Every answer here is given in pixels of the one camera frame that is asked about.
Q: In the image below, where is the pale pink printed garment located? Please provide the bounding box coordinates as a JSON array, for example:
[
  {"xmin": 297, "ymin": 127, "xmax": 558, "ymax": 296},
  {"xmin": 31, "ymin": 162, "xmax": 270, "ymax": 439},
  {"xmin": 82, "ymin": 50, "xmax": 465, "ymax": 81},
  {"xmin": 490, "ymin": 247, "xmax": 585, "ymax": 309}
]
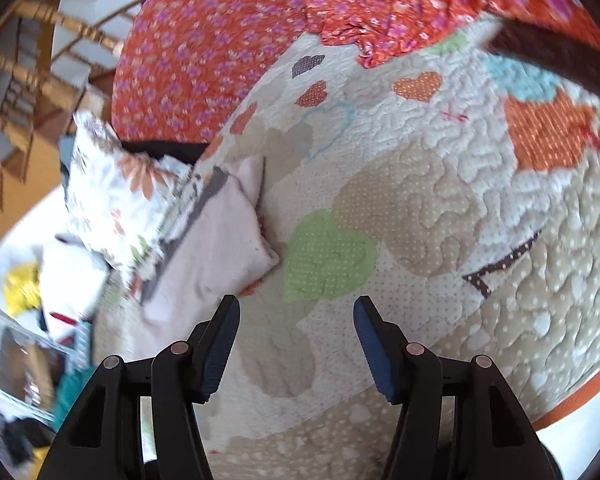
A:
[{"xmin": 132, "ymin": 155, "xmax": 279, "ymax": 358}]

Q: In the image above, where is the white paper shopping bag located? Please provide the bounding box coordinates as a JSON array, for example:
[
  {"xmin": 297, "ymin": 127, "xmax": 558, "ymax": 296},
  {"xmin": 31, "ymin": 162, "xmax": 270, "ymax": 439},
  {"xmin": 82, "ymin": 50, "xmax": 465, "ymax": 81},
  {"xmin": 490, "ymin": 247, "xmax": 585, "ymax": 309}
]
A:
[{"xmin": 0, "ymin": 186, "xmax": 112, "ymax": 346}]

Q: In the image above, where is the black cable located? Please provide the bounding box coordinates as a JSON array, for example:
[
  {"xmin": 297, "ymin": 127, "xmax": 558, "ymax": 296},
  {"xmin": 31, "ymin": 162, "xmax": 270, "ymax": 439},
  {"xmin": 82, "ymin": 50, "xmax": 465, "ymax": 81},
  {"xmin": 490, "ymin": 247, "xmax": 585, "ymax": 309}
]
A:
[{"xmin": 486, "ymin": 16, "xmax": 600, "ymax": 111}]

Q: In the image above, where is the white floral pillow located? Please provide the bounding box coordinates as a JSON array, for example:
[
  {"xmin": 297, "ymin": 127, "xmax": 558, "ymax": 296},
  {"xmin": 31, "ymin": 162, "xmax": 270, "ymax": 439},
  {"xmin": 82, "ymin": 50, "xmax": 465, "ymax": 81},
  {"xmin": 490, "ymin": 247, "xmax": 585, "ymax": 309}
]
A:
[{"xmin": 66, "ymin": 110, "xmax": 194, "ymax": 272}]

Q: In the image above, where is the red floral fabric cover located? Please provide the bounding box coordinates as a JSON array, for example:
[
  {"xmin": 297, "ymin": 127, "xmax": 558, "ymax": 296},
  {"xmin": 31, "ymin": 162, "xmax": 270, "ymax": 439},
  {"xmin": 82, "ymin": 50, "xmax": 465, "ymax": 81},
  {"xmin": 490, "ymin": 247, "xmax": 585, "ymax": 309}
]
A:
[{"xmin": 110, "ymin": 0, "xmax": 600, "ymax": 143}]

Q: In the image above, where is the heart-patterned quilted bedspread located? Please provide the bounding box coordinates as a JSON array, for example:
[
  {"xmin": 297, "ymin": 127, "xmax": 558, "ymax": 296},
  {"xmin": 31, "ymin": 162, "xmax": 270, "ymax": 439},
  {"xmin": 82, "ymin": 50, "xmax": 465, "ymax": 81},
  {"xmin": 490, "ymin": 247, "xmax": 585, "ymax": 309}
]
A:
[{"xmin": 94, "ymin": 14, "xmax": 600, "ymax": 480}]

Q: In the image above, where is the green cardboard box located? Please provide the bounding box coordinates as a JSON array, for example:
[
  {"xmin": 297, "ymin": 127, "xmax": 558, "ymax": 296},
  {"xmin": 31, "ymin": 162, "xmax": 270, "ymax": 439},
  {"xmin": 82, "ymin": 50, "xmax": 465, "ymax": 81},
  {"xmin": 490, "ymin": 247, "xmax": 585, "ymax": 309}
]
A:
[{"xmin": 52, "ymin": 366, "xmax": 96, "ymax": 432}]

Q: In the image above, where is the yellow plastic bag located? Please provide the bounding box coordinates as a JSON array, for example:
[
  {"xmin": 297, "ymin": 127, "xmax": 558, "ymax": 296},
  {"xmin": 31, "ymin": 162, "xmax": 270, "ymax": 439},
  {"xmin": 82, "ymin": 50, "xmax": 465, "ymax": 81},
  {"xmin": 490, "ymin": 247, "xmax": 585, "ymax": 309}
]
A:
[{"xmin": 3, "ymin": 262, "xmax": 42, "ymax": 318}]

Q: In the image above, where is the pastel shapes toy box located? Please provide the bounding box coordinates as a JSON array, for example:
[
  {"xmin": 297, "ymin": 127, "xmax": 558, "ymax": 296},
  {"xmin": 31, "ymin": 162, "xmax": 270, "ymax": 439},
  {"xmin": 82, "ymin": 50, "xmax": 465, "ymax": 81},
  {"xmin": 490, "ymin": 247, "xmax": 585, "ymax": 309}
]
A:
[{"xmin": 73, "ymin": 321, "xmax": 93, "ymax": 370}]

